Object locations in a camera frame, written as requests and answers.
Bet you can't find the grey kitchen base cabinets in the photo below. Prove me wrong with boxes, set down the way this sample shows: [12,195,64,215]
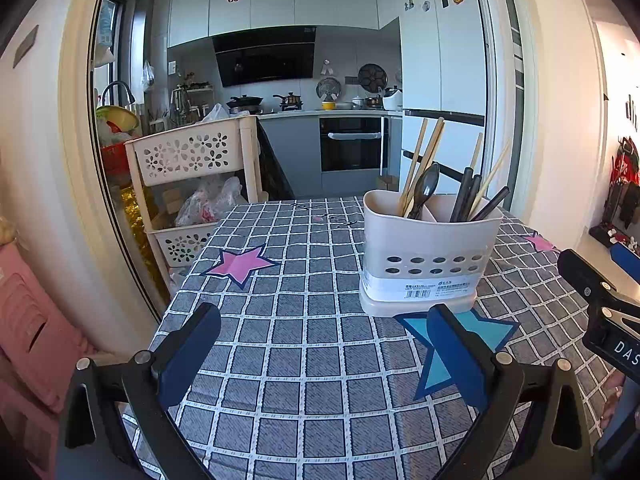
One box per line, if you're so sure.
[259,112,404,199]

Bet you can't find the beige plastic storage cart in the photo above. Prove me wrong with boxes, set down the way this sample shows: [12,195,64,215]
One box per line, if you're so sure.
[123,114,262,307]

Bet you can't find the black range hood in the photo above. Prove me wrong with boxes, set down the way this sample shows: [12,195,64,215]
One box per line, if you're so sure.
[211,24,317,89]

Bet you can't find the red and black bag pile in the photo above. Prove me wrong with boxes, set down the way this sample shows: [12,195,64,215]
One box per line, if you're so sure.
[589,134,640,252]

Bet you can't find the metal dish rack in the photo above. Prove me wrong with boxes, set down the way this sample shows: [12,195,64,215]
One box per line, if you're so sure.
[169,84,216,126]

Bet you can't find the black wok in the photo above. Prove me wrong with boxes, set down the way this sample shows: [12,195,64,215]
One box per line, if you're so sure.
[225,94,265,110]

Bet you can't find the red basket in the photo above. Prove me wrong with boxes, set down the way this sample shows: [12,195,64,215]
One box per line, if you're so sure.
[99,142,132,174]

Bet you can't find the person's right forearm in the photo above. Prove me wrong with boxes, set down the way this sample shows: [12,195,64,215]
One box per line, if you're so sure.
[595,375,640,466]

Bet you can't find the pink chair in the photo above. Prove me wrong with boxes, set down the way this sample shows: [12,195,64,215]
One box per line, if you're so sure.
[0,244,102,417]

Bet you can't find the clear plastic bag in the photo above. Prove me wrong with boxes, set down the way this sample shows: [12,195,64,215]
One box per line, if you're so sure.
[174,175,249,227]

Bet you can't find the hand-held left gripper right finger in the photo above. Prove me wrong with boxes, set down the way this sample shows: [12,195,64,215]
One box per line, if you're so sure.
[426,303,594,480]

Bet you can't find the white upper kitchen cabinets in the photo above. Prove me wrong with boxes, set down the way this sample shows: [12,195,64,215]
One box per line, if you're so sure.
[167,0,401,49]

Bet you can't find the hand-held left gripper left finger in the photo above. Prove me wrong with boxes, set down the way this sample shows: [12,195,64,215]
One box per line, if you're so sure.
[55,302,223,480]

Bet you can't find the round hanging steamer rack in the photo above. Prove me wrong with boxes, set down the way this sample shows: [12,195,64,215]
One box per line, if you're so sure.
[315,76,342,101]

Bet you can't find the white plastic bag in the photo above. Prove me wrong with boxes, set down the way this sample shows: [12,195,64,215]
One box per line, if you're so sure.
[199,103,231,124]

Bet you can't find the round black hanging pan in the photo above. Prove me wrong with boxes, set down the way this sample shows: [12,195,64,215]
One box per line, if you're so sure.
[357,63,389,92]

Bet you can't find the gold foil bundle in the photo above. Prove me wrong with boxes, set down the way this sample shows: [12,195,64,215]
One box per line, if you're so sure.
[112,184,166,302]

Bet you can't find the white plastic utensil holder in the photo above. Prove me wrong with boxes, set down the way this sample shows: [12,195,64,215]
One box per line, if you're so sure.
[358,188,505,319]

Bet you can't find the black built-in oven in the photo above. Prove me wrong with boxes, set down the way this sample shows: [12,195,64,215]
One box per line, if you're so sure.
[318,115,390,174]

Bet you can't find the metal kitchen faucet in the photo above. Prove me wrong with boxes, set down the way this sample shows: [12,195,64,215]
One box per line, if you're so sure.
[101,80,136,111]

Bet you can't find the grey wall panel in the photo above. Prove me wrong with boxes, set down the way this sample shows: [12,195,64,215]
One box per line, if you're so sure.
[12,24,40,69]

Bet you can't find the green yellow colander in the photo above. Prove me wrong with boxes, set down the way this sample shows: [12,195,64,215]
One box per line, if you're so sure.
[94,104,141,131]

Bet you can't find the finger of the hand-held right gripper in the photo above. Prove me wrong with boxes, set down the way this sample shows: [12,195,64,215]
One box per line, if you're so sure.
[609,242,640,284]
[557,248,640,334]

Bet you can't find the grey plaid star tablecloth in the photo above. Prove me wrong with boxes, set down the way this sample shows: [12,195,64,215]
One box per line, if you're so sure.
[120,195,632,480]

